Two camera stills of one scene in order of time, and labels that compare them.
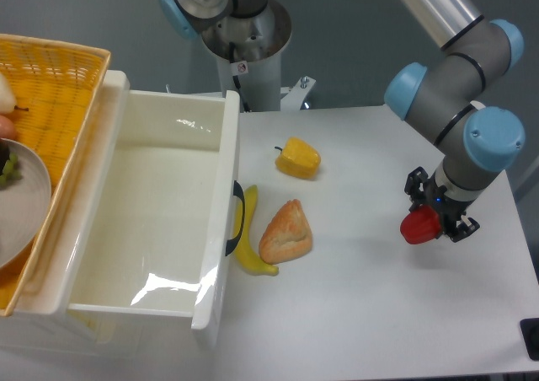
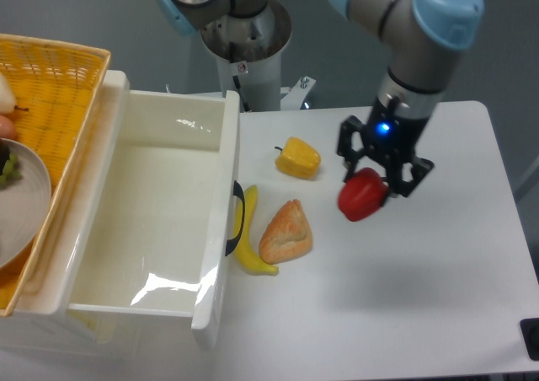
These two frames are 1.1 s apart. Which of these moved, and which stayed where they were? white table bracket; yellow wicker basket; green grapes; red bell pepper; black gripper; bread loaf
Moved: red bell pepper; black gripper
Stayed: green grapes; yellow wicker basket; bread loaf; white table bracket
